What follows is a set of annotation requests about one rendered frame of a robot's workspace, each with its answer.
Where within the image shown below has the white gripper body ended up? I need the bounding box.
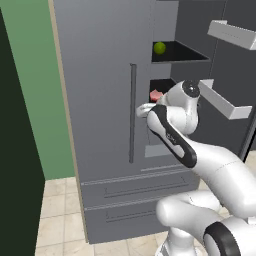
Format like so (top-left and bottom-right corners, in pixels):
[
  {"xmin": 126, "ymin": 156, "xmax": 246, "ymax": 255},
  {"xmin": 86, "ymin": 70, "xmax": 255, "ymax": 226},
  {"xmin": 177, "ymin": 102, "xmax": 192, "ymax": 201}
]
[{"xmin": 135, "ymin": 102, "xmax": 158, "ymax": 120}]

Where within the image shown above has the pink raw steak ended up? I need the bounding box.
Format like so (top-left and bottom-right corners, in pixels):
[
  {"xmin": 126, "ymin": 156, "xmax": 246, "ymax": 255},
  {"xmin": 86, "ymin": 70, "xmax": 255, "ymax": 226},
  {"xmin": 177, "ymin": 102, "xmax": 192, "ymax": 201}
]
[{"xmin": 149, "ymin": 88, "xmax": 165, "ymax": 103}]

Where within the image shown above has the black fridge shelf with steak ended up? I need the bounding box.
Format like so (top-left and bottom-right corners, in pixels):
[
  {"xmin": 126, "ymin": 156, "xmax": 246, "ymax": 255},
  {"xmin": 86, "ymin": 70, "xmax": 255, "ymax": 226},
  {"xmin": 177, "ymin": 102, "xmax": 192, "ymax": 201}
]
[{"xmin": 148, "ymin": 78, "xmax": 178, "ymax": 103}]

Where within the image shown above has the grey fridge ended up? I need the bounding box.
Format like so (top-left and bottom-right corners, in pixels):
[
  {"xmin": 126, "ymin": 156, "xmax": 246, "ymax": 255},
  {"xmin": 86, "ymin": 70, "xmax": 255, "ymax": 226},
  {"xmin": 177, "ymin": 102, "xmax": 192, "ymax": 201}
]
[{"xmin": 48, "ymin": 0, "xmax": 256, "ymax": 246}]

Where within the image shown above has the grey closed fridge door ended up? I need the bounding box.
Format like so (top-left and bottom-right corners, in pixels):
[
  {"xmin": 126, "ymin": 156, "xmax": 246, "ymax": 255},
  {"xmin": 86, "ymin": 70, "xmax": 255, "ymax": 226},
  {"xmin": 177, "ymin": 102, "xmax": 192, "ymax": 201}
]
[{"xmin": 53, "ymin": 0, "xmax": 180, "ymax": 185}]

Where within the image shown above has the green lime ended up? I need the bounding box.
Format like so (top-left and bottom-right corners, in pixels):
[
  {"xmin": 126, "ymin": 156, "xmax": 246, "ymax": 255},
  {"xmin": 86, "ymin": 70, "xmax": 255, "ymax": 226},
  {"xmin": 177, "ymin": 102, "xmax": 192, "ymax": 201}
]
[{"xmin": 153, "ymin": 41, "xmax": 167, "ymax": 56}]

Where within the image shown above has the black fridge shelf with lime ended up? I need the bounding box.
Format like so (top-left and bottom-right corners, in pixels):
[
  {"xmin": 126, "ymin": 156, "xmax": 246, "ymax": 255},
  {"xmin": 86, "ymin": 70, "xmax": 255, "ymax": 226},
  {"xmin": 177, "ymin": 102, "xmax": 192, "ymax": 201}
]
[{"xmin": 151, "ymin": 40, "xmax": 211, "ymax": 65}]

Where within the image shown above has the tan fridge side panel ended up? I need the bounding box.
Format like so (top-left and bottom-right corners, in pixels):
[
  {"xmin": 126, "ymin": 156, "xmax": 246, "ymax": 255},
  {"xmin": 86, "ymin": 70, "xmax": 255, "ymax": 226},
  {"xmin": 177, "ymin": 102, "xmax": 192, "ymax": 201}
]
[{"xmin": 47, "ymin": 0, "xmax": 90, "ymax": 245}]

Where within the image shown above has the grey fridge drawer front, tall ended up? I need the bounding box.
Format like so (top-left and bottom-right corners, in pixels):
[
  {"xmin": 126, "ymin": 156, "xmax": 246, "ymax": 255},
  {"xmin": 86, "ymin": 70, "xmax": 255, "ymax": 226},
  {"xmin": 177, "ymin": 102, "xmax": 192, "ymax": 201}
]
[{"xmin": 80, "ymin": 167, "xmax": 202, "ymax": 211}]

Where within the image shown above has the grey open fridge door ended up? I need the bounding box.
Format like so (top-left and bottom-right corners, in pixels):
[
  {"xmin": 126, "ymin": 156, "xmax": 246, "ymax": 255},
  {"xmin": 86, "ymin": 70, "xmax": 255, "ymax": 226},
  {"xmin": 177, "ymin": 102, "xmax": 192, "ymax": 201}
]
[{"xmin": 170, "ymin": 0, "xmax": 256, "ymax": 162}]

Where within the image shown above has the grey fridge drawer front, low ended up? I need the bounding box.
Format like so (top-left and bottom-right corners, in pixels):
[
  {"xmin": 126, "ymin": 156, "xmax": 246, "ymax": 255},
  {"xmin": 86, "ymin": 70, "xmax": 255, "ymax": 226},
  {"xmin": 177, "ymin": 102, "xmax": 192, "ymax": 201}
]
[{"xmin": 83, "ymin": 195, "xmax": 174, "ymax": 245}]

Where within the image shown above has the white door bin, long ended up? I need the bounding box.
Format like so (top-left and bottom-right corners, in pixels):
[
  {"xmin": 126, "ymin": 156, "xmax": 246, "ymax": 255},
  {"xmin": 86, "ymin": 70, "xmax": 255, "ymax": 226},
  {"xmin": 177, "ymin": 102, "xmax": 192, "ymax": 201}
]
[{"xmin": 197, "ymin": 78, "xmax": 254, "ymax": 121}]

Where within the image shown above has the white door bin, short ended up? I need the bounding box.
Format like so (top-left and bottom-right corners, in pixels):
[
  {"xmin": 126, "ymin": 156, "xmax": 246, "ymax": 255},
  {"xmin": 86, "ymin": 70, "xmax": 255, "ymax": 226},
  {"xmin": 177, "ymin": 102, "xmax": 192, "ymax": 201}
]
[{"xmin": 206, "ymin": 19, "xmax": 256, "ymax": 51}]

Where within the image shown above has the dark green tall cabinet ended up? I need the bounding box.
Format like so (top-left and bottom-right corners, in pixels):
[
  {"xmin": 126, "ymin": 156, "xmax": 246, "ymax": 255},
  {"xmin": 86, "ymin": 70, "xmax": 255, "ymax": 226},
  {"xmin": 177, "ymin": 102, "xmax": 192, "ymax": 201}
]
[{"xmin": 0, "ymin": 9, "xmax": 46, "ymax": 256}]

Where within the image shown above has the dark grey fridge door handle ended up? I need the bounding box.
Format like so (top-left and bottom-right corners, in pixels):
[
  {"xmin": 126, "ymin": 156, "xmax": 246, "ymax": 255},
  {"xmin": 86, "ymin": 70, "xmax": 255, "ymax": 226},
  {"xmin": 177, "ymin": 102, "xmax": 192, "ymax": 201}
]
[{"xmin": 128, "ymin": 62, "xmax": 138, "ymax": 165}]

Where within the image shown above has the long grey drawer handle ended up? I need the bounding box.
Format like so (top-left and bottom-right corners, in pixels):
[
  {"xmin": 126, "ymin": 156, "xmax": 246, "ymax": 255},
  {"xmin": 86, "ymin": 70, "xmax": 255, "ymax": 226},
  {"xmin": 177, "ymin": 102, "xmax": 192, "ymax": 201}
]
[{"xmin": 103, "ymin": 176, "xmax": 190, "ymax": 199}]

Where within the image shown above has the short grey drawer handle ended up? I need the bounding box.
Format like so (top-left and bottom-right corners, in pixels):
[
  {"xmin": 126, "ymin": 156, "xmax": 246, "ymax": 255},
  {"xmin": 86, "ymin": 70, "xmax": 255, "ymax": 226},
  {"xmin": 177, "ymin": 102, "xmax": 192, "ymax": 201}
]
[{"xmin": 105, "ymin": 207, "xmax": 158, "ymax": 224}]

